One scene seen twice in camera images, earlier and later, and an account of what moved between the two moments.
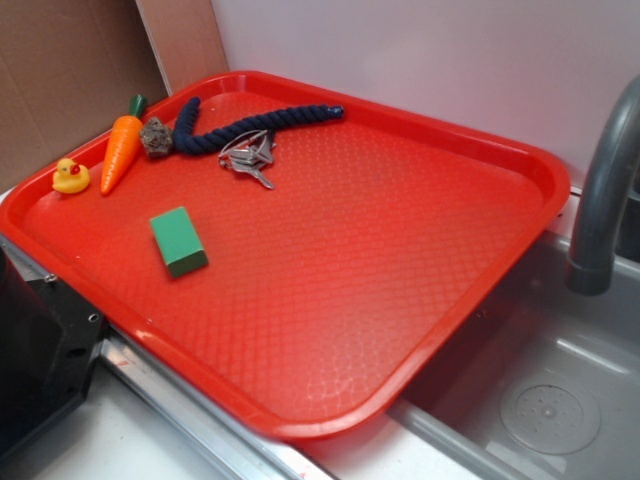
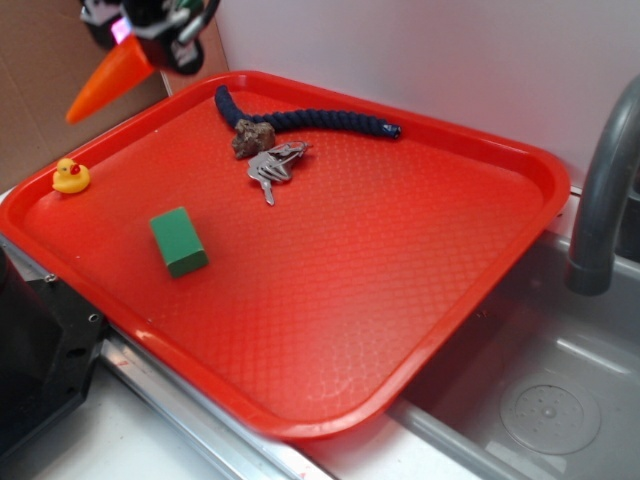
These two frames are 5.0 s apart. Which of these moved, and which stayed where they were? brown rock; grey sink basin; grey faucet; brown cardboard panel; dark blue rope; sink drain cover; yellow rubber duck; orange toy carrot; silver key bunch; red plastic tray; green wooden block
Moved: brown rock; dark blue rope; silver key bunch; orange toy carrot
Stayed: green wooden block; sink drain cover; red plastic tray; yellow rubber duck; grey sink basin; brown cardboard panel; grey faucet
